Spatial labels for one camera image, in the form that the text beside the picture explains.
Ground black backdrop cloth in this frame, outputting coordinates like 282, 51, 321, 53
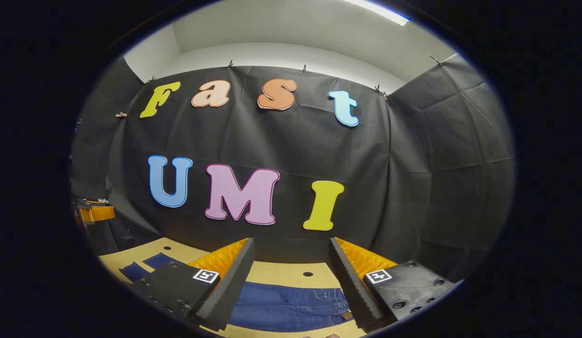
70, 53, 516, 283

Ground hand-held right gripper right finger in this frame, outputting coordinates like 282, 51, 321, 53
328, 237, 465, 332

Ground blue jeans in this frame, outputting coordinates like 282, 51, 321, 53
119, 253, 355, 333

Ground ceiling light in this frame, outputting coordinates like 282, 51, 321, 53
342, 0, 410, 27

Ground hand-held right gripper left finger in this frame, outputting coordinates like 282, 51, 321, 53
130, 237, 256, 331

